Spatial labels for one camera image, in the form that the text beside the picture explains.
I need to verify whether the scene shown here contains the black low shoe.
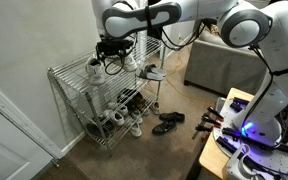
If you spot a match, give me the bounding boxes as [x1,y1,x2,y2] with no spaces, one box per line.
[85,122,107,138]
[98,116,117,134]

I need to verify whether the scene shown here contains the white baseboard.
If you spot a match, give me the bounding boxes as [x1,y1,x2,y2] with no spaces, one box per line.
[61,130,87,155]

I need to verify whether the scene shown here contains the white low sneaker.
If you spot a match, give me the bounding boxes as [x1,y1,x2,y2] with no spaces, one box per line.
[131,111,144,125]
[129,122,143,139]

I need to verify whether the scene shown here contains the white sneaker blue insole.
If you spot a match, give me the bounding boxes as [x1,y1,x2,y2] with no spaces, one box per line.
[107,101,129,117]
[103,109,126,127]

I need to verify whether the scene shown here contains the white VR controller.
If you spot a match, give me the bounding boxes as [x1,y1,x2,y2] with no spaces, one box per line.
[224,143,263,180]

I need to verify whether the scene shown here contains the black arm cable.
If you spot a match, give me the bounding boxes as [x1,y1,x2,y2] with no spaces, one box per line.
[240,44,288,134]
[95,4,207,77]

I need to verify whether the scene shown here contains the grey sneaker orange insole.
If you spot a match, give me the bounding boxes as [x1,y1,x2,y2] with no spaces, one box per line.
[150,101,161,116]
[141,105,151,118]

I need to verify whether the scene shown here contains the chrome wire shoe rack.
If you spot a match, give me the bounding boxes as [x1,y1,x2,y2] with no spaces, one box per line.
[46,31,168,153]

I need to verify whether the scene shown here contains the grey slide sandal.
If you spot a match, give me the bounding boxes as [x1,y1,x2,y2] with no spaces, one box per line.
[147,64,168,78]
[136,68,165,82]

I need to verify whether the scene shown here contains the white strap sneaker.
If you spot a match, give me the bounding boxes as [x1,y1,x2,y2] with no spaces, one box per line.
[122,54,139,73]
[85,55,107,86]

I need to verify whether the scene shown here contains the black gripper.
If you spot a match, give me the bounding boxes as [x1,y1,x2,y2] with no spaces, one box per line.
[97,39,134,64]

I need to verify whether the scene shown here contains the white panel door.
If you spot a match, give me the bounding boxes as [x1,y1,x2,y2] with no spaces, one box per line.
[0,76,65,180]

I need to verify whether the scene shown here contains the yellow extension cable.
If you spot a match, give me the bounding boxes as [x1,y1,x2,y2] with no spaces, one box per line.
[165,46,220,103]

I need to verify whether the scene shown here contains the grey sofa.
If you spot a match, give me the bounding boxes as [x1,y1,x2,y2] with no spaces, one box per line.
[183,29,268,98]

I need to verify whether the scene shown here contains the dark brown shoe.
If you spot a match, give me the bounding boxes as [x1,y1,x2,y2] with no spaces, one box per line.
[116,87,135,104]
[128,91,147,114]

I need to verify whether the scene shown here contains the black orange bar clamp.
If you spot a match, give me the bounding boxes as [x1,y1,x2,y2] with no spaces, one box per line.
[192,115,216,141]
[200,113,223,130]
[206,105,226,123]

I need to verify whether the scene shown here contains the black lace-up shoe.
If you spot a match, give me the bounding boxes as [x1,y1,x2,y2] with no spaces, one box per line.
[151,119,178,136]
[158,111,186,124]

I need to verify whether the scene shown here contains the round metal base plate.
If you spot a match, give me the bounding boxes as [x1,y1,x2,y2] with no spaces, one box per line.
[213,96,288,180]

